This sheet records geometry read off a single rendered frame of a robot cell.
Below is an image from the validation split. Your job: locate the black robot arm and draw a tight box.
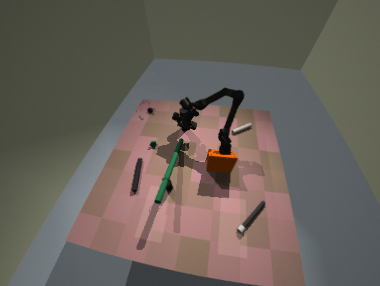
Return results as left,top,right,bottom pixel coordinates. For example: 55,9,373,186
179,88,244,155

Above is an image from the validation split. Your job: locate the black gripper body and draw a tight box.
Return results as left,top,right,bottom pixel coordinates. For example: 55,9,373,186
172,112,197,130

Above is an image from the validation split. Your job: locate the white cylindrical tube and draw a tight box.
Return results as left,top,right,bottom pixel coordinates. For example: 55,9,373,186
232,123,252,134

